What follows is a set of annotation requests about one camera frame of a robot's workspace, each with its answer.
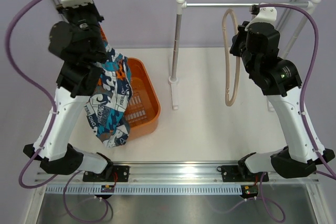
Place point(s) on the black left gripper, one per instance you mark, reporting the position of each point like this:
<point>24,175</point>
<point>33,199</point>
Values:
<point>68,12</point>

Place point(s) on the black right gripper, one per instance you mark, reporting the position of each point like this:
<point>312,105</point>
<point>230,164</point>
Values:
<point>242,33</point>

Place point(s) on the colourful patterned shorts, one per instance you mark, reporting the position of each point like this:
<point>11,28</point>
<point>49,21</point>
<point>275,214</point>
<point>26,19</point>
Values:
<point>105,110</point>

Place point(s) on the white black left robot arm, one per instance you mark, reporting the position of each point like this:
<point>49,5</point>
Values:
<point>78,42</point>

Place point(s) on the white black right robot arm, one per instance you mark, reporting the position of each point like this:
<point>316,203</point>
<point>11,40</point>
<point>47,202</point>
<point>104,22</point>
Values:
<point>279,80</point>

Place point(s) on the silver white clothes rack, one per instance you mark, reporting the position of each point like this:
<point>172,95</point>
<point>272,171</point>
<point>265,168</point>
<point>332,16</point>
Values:
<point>309,7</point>

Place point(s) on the orange plastic basket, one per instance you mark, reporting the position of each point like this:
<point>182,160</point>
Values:
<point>143,109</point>

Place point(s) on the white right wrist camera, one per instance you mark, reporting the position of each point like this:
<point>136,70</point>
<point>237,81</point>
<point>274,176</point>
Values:
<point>262,15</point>

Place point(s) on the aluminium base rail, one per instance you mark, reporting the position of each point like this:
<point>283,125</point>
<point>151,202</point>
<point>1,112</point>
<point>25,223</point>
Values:
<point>170,173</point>

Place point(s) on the white slotted cable duct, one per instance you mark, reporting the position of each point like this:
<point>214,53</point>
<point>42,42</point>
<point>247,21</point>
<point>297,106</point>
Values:
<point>146,189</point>

